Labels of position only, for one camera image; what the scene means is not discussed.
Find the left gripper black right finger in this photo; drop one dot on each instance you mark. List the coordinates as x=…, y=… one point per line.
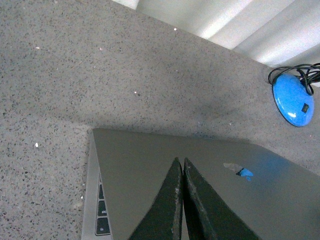
x=208, y=217

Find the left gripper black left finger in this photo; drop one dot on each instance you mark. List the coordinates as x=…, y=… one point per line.
x=163, y=221

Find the silver laptop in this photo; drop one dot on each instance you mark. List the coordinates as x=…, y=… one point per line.
x=276, y=198

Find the blue desk lamp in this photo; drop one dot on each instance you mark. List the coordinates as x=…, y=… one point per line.
x=292, y=100

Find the white curtain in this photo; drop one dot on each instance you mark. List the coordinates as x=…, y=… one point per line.
x=272, y=32

